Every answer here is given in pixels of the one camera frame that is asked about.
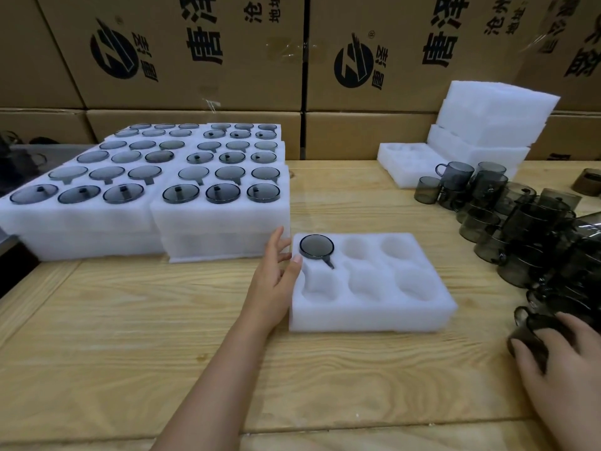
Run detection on person's left forearm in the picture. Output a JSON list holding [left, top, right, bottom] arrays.
[[152, 319, 282, 451]]

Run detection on person's right hand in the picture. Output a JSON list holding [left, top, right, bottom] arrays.
[[510, 312, 601, 440]]

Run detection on person's left hand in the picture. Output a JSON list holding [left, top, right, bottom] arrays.
[[239, 225, 304, 336]]

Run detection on stainless steel table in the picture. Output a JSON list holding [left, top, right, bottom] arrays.
[[0, 144, 95, 254]]

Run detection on stack of white foam trays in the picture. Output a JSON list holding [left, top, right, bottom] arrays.
[[377, 80, 562, 189]]

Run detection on pile of smoky glass mugs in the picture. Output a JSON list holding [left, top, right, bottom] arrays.
[[414, 160, 601, 334]]

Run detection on dark mugs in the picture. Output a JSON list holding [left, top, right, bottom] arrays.
[[0, 131, 49, 193]]

